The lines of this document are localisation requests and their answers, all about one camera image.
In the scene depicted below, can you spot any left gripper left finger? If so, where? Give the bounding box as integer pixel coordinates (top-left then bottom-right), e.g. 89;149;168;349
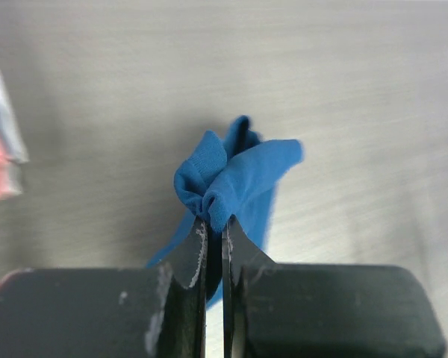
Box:
0;220;208;357

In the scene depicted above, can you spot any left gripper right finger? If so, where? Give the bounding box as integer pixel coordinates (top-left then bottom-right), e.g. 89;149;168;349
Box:
222;219;447;357

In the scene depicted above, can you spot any blue mickey t shirt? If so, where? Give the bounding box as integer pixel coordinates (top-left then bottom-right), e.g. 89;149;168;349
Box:
145;115;305;310

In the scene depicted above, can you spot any folded white t shirt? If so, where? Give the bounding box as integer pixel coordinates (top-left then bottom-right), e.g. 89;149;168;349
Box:
0;71;29;200

